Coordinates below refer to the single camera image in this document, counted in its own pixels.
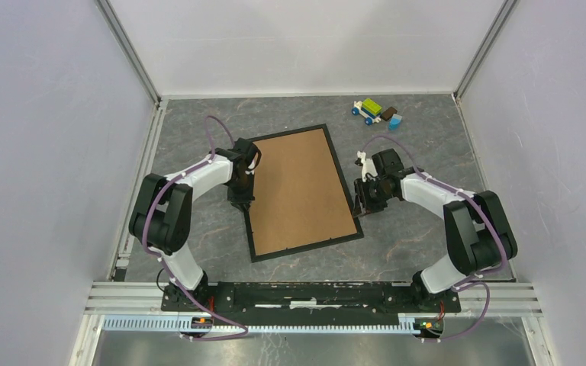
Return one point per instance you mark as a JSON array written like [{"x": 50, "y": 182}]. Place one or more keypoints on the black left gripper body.
[{"x": 240, "y": 191}]

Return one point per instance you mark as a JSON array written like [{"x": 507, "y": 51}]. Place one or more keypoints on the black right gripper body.
[{"x": 371, "y": 195}]

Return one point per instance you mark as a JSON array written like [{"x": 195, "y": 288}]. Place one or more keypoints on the black picture frame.
[{"x": 303, "y": 250}]

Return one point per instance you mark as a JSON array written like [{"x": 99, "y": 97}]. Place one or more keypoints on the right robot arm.
[{"x": 479, "y": 239}]

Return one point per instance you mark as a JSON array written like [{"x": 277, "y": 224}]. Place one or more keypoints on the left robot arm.
[{"x": 162, "y": 215}]

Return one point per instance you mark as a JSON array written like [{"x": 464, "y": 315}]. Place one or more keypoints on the blue toy brick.
[{"x": 395, "y": 121}]

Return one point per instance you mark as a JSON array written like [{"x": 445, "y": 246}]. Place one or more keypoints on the brown toy brick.
[{"x": 387, "y": 114}]

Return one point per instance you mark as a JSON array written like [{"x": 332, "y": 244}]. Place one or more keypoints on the toy brick car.
[{"x": 369, "y": 110}]

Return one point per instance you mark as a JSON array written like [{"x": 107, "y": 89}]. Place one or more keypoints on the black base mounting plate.
[{"x": 320, "y": 303}]

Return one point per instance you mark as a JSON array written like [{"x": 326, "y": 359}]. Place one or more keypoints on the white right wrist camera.
[{"x": 368, "y": 169}]

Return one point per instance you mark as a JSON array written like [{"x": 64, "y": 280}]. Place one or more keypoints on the aluminium rail frame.
[{"x": 117, "y": 305}]

